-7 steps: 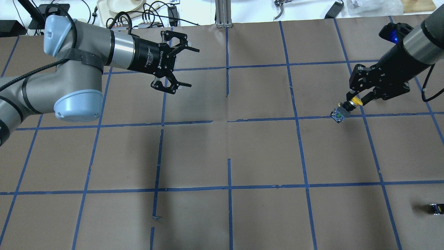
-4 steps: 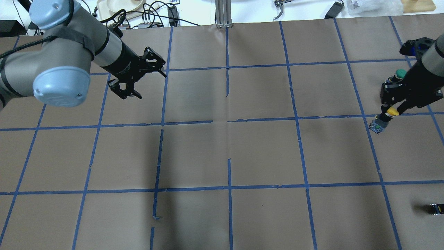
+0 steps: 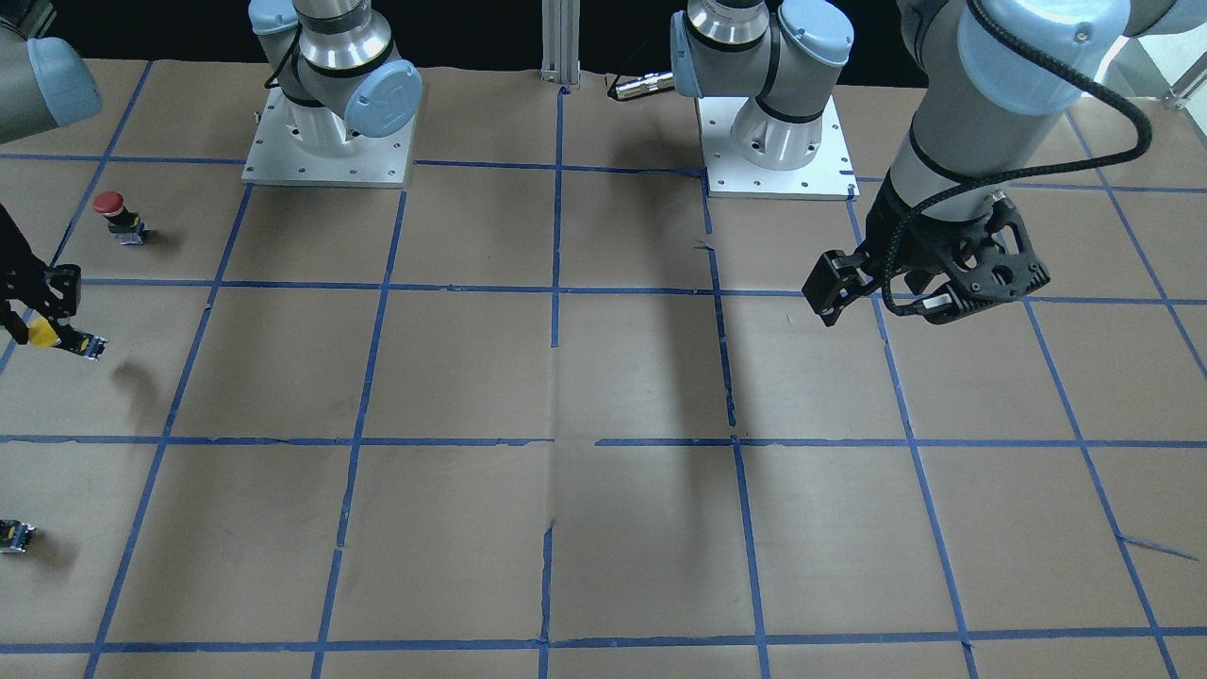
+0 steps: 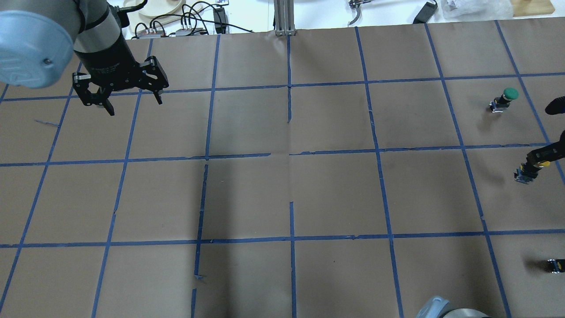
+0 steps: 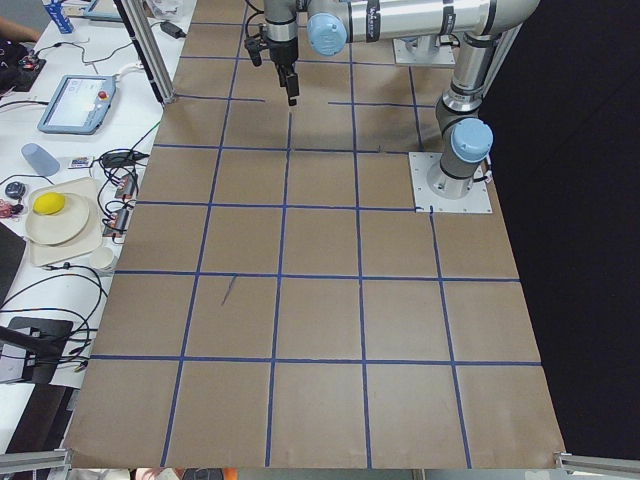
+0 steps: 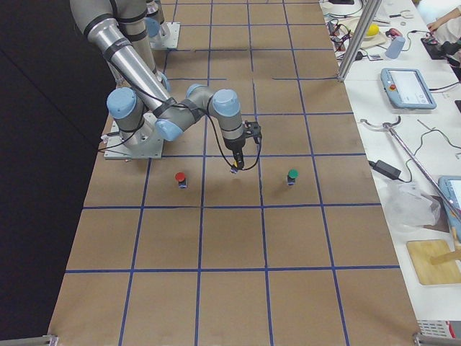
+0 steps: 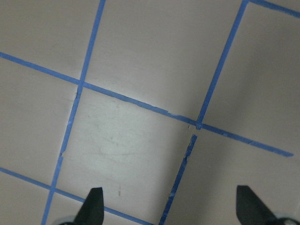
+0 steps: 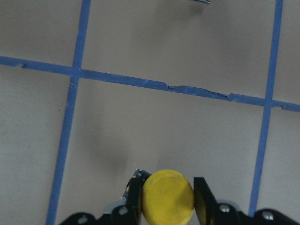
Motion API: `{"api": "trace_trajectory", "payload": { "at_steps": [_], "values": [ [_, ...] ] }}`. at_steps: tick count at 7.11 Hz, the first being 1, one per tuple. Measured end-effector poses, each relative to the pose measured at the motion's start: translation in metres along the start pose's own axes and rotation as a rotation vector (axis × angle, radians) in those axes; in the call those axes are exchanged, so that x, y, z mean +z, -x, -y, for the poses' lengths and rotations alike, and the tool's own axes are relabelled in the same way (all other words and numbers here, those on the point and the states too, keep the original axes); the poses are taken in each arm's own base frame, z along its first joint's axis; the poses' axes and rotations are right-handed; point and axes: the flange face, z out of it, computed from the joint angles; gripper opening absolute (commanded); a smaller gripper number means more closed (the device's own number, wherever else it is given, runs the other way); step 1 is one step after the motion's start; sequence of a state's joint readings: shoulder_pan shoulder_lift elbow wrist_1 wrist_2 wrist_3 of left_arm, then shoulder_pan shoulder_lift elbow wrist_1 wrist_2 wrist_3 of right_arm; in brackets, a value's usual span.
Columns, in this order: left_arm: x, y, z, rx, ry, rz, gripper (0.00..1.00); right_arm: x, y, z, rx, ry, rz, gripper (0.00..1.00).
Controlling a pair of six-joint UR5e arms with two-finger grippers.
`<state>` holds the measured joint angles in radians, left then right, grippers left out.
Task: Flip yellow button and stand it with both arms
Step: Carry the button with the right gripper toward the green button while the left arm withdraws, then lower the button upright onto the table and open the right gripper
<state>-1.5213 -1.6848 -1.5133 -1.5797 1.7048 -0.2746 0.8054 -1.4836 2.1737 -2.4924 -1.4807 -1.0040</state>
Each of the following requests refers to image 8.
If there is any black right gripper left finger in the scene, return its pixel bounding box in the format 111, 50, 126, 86
125, 177, 143, 225

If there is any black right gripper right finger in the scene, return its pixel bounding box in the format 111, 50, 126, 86
193, 177, 217, 225

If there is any yellow push button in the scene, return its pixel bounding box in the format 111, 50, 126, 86
132, 169, 195, 225

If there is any green push button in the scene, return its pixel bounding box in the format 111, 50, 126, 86
193, 0, 211, 4

